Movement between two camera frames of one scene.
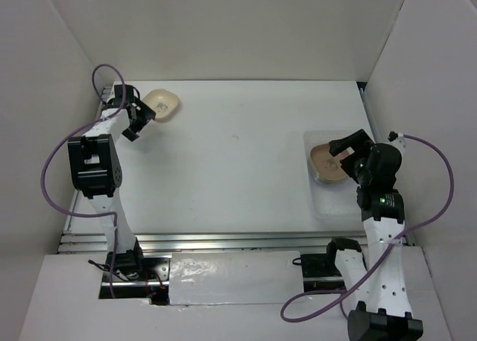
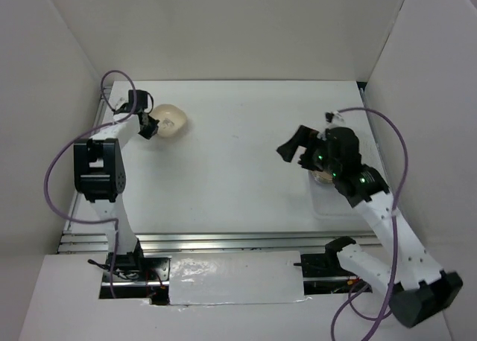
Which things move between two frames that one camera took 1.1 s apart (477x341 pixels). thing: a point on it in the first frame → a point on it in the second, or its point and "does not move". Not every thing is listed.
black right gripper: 358,140 → 303,136
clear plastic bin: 336,200 does not move
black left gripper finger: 130,135 → 147,131
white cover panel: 234,278 does not move
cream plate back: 162,102 → 171,120
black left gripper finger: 146,112 → 153,126
